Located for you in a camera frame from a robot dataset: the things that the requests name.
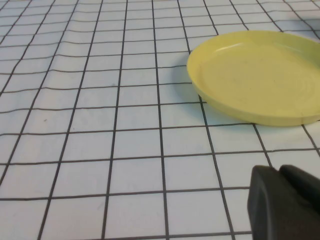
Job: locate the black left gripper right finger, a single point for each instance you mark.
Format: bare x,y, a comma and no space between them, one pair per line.
302,185

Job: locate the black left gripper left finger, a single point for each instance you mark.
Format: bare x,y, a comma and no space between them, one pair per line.
272,212

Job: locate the yellow round plate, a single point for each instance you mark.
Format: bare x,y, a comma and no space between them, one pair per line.
255,80

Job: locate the white grid tablecloth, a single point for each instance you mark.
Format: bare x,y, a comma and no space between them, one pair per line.
100,125

